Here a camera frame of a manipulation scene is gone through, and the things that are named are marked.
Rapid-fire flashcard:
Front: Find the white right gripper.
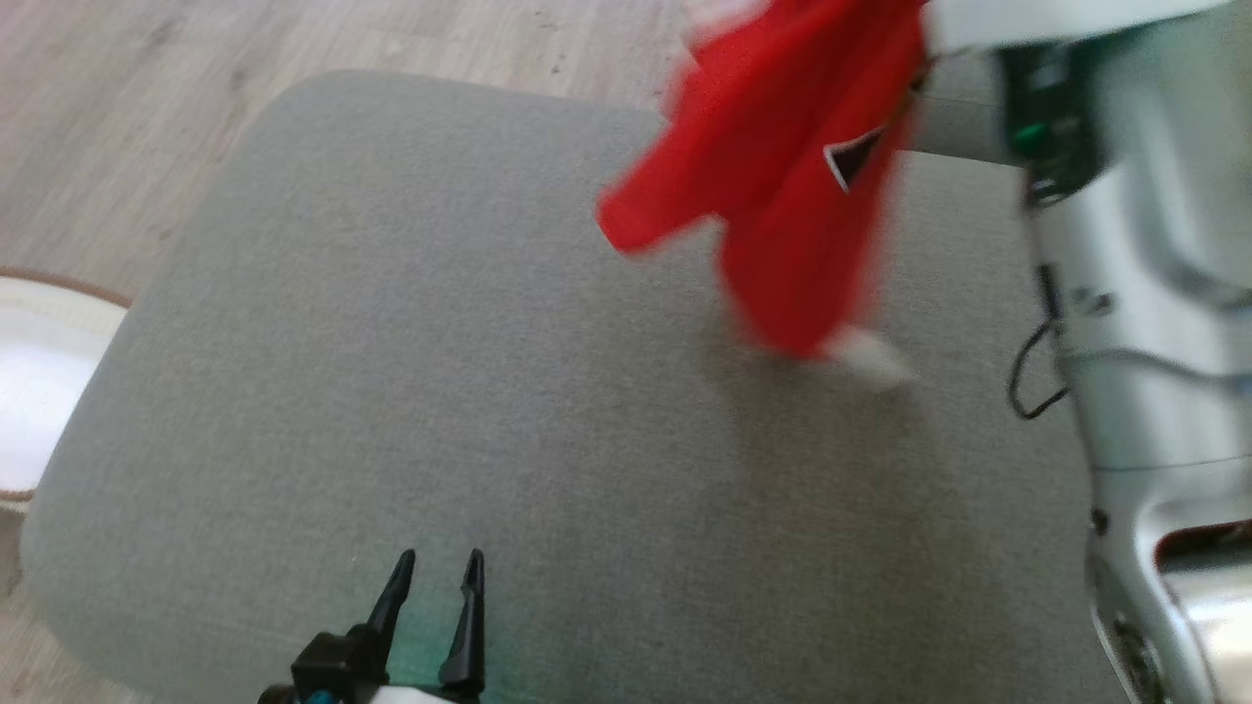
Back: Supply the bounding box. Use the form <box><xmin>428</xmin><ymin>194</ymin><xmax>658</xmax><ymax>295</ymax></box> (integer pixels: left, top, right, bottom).
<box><xmin>926</xmin><ymin>0</ymin><xmax>1233</xmax><ymax>56</ymax></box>

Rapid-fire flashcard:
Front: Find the large grey sofa seat cushion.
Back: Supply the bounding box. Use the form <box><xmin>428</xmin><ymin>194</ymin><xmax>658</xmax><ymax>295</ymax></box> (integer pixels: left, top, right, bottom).
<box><xmin>20</xmin><ymin>68</ymin><xmax>1126</xmax><ymax>704</ymax></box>

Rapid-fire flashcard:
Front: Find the white round basket brown rim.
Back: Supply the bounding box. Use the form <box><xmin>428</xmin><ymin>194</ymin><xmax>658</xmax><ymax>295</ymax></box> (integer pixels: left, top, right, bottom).
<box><xmin>0</xmin><ymin>269</ymin><xmax>133</xmax><ymax>514</ymax></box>

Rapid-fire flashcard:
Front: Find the red jersey with black numbers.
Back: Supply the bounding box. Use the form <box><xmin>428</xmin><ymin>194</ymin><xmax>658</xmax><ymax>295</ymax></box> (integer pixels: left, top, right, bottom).
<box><xmin>595</xmin><ymin>0</ymin><xmax>930</xmax><ymax>387</ymax></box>

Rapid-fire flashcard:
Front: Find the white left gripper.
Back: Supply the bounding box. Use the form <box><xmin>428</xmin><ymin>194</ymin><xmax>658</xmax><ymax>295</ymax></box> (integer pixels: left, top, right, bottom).
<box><xmin>362</xmin><ymin>549</ymin><xmax>486</xmax><ymax>704</ymax></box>

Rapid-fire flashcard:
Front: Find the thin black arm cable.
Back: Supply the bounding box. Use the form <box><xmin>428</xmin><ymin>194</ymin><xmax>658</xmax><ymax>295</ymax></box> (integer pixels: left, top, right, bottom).
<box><xmin>1007</xmin><ymin>264</ymin><xmax>1073</xmax><ymax>421</ymax></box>

